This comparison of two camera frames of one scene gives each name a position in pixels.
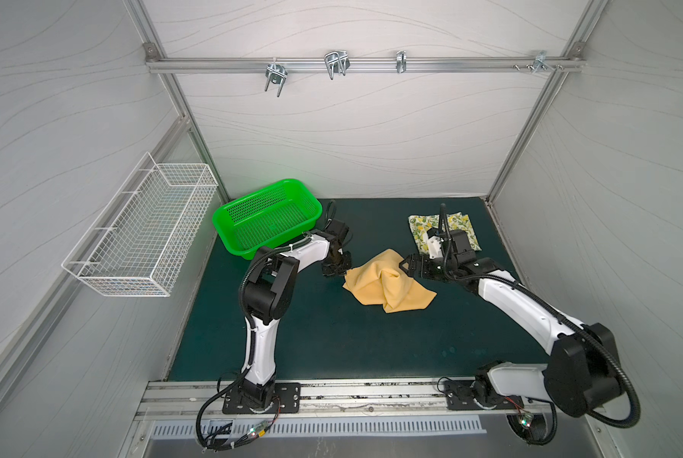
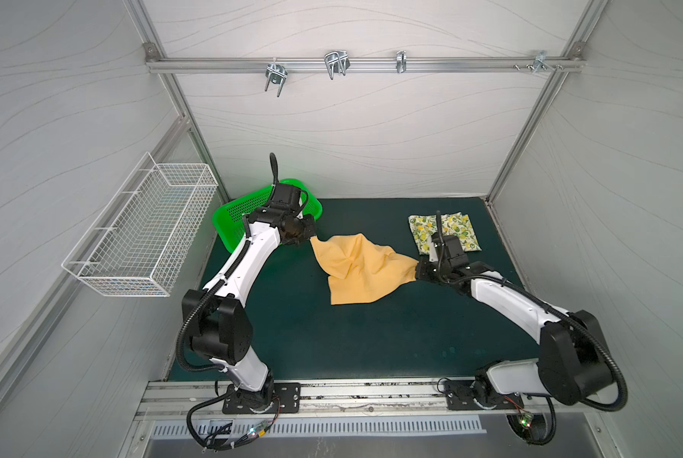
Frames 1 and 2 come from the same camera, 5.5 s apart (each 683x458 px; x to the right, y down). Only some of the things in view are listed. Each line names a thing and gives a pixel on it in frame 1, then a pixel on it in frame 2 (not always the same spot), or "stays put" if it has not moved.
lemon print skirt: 421,223 stays put
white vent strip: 407,426 stays put
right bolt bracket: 540,62 stays put
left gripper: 347,263 → 308,229
